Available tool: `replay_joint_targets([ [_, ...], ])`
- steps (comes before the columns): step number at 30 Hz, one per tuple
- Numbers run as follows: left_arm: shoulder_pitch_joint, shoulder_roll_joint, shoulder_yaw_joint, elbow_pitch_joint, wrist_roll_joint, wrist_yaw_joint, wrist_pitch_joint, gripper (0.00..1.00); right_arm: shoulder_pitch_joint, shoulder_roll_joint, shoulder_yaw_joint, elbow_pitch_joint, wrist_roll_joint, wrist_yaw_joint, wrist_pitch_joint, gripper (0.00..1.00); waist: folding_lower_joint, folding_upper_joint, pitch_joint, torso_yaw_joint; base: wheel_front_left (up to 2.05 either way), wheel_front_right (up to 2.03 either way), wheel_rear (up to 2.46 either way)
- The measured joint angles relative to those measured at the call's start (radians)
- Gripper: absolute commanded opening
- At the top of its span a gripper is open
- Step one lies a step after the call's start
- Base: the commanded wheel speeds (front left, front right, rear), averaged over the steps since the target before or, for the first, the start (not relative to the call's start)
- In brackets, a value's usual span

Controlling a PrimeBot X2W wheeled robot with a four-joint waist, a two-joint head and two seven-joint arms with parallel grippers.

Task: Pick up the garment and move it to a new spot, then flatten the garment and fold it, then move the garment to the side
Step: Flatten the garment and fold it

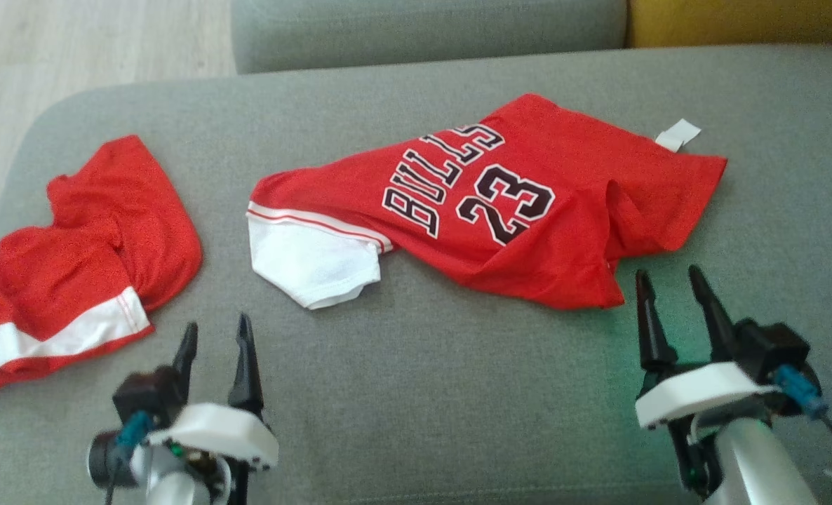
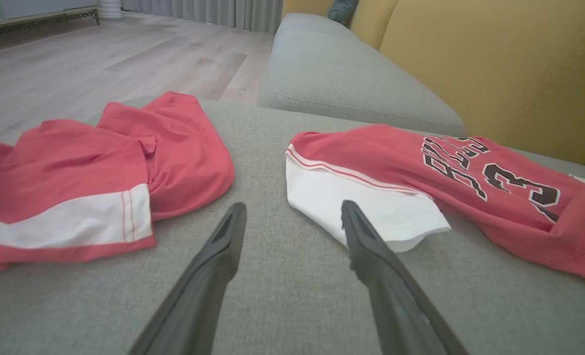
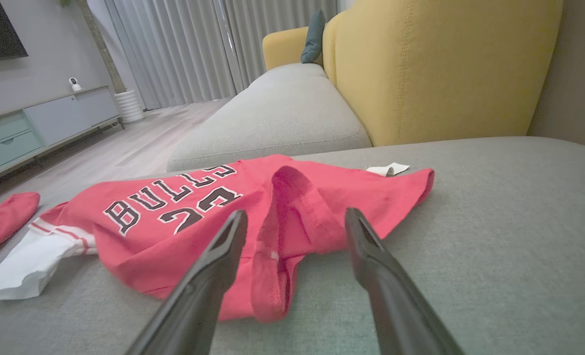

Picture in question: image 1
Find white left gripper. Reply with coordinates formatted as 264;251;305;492
147;313;281;505

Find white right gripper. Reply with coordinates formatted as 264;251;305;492
634;264;782;493

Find red Bulls 23 jersey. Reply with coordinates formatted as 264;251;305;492
246;93;729;311

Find red shorts with white band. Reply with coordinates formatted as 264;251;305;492
0;134;204;399

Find grey fabric sofa seat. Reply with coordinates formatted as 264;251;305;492
0;44;832;505

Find large yellow sofa cushion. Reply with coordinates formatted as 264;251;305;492
626;0;832;49

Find grey sofa cushion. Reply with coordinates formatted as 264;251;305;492
229;0;629;75

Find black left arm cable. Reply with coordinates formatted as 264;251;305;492
104;449;126;505

